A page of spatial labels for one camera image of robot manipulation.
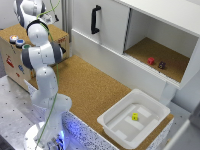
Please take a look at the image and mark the blue button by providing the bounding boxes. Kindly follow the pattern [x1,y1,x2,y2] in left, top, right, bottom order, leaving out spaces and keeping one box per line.
[15,38,26,47]

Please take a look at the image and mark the green button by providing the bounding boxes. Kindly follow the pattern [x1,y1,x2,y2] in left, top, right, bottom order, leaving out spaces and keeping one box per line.
[21,43,32,51]

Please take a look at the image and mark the black drawer handle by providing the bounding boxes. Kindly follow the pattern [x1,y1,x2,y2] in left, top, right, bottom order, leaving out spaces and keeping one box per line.
[59,45,67,55]

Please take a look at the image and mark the black door handle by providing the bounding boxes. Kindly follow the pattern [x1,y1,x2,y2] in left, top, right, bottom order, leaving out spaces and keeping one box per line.
[90,4,102,35]

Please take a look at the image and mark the purple block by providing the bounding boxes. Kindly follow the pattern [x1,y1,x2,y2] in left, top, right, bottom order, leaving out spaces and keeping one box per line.
[157,61,167,70]

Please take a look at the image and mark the wooden drawer box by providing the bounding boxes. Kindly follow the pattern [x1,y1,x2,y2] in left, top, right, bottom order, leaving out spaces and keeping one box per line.
[0,23,71,92]

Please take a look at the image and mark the yellow block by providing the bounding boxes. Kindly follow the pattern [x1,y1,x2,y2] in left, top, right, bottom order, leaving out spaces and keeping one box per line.
[131,112,140,122]

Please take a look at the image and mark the red button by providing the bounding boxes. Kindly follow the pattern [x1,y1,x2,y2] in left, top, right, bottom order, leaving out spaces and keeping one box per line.
[8,34,19,44]

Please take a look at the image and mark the pink block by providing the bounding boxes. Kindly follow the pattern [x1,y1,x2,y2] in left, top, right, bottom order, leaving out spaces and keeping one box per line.
[147,57,156,66]

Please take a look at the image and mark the white sliding door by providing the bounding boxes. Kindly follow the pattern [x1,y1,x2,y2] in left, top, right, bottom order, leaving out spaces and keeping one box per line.
[72,0,131,55]

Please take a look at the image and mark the white cabinet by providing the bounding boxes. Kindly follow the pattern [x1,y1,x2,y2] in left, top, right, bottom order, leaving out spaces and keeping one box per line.
[70,0,200,108]

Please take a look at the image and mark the white plastic box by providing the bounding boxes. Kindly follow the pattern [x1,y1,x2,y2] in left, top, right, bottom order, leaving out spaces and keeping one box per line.
[96,88,172,150]

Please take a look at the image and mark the green cable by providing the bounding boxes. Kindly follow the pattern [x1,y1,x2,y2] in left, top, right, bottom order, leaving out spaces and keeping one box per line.
[33,0,63,150]

